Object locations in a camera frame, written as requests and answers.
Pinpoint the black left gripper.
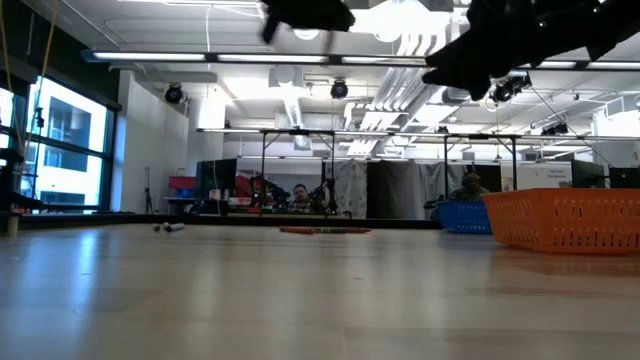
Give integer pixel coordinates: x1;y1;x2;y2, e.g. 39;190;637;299
260;0;357;54

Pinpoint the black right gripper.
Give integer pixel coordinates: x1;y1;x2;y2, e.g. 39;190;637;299
422;0;591;101

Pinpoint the black ceiling spotlight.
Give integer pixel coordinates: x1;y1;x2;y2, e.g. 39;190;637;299
163;83;185;105
492;72;533;105
329;78;350;100
541;121;570;137

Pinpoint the white ceiling pipe bundle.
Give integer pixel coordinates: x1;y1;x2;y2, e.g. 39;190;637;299
344;19;464;157

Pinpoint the bright ceiling light panel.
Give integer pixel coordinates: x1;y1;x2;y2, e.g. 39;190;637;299
349;0;474;44

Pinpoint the long light strip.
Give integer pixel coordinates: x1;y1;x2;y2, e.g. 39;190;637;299
81;49;640;70

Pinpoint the person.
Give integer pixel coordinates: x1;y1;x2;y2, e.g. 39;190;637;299
447;172;494;202
287;183;321;215

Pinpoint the hanging light bar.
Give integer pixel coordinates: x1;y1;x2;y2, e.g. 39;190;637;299
196;127;640;144

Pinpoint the grey curtain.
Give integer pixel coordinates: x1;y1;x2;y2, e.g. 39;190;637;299
418;162;474;201

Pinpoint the white board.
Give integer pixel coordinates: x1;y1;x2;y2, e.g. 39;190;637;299
501;162;575;191

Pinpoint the blue plastic basket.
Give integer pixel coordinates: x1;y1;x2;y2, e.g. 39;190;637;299
435;199;495;236

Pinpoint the dark curtain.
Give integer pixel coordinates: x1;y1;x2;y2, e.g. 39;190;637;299
366;159;422;220

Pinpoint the orange plastic basket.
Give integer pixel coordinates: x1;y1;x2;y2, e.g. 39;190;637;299
481;187;640;257

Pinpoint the red panel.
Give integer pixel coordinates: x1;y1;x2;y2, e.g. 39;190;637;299
234;172;261;200

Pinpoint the white patterned curtain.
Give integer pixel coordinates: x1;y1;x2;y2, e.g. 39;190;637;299
324;158;370;219

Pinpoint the black monitor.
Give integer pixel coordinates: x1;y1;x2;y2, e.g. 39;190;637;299
571;159;607;190
608;166;640;190
196;158;239;200

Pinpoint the red box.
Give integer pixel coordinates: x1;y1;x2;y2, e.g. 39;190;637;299
168;175;198;192

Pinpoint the thin background tripod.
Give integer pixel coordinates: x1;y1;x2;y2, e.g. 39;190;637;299
143;166;155;215

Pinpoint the large dark-framed window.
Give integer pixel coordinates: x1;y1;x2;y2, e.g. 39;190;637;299
0;73;120;215

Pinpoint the black tripod stand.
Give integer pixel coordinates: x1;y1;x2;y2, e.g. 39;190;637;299
33;106;47;201

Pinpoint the dark side table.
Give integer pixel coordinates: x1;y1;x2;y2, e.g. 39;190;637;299
0;147;51;217

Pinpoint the black aluminium table frame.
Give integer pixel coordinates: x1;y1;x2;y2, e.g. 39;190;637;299
19;212;442;231

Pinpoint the yellow cable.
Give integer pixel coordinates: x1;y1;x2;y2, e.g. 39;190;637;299
0;0;60;151

